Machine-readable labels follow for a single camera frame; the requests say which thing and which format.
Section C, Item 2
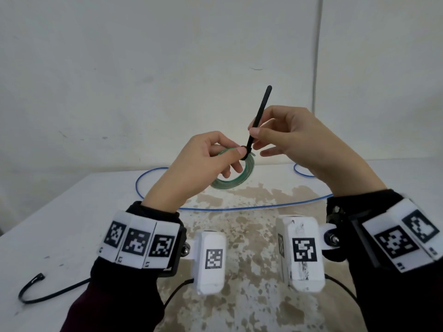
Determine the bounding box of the person's left hand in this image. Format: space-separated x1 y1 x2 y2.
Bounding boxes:
141 131 248 214

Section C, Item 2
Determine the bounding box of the person's right hand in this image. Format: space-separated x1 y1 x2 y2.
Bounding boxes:
248 106 387 197

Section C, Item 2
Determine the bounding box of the green wire coil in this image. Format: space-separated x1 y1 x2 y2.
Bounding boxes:
210 147 255 190

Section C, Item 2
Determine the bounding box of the black cable tie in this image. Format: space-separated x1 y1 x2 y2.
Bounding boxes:
240 85 273 161

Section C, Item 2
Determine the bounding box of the person's right forearm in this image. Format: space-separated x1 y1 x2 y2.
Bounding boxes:
325 189 443 332

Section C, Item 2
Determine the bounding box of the person's left forearm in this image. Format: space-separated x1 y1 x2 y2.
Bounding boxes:
60 201 187 332

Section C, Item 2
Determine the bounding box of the white left wrist marker band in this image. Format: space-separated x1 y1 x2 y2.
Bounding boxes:
97 210 187 278

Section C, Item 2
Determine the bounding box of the white wrist marker band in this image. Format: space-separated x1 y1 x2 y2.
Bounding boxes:
97 210 187 278
362 198 443 273

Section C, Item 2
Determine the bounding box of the white right wrist marker band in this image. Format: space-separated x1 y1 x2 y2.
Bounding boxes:
362 198 443 273

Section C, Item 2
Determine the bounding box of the blue cable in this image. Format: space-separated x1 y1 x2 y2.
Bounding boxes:
135 163 334 212

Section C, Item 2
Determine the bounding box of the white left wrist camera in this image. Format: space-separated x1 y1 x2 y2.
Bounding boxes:
183 230 227 296

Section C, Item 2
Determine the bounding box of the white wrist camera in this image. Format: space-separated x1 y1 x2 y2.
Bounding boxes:
276 215 341 293
183 230 227 296

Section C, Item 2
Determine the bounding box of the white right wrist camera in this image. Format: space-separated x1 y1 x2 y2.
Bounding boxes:
276 215 341 293

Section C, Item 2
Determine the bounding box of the black cable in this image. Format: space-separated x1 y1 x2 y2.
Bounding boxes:
323 274 359 305
163 278 195 308
18 273 92 305

